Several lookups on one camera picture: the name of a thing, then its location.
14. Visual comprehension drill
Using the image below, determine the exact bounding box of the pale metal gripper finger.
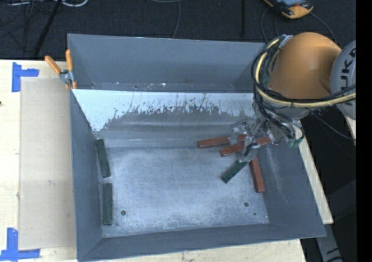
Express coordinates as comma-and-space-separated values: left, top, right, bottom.
238, 142, 260, 164
231, 120, 253, 143

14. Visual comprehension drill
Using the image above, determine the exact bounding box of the dark green flat block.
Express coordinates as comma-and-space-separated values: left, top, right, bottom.
95, 138, 112, 178
102, 182, 114, 226
221, 159, 251, 184

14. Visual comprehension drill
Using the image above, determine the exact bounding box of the grey metal bin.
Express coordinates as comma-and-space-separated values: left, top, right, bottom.
66, 33, 327, 262

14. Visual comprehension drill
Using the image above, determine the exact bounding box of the pale wood flat board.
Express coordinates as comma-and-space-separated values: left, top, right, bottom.
17, 77, 77, 252

